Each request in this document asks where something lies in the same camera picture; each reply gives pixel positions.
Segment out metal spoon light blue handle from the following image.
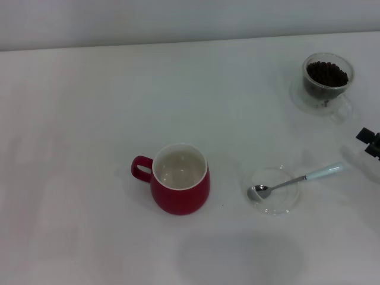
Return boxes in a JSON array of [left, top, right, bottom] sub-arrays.
[[247, 161, 346, 201]]

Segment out clear glass cup with handle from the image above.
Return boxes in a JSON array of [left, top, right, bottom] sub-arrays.
[[302, 52, 356, 124]]

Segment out red mug white inside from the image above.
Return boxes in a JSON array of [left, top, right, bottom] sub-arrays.
[[131, 142, 211, 216]]

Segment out coffee beans in glass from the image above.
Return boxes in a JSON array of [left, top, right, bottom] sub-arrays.
[[303, 61, 350, 99]]

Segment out glass saucer under cup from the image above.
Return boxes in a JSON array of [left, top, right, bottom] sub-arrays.
[[289, 78, 354, 117]]

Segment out clear glass dish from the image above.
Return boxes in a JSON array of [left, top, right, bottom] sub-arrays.
[[243, 164, 301, 217]]

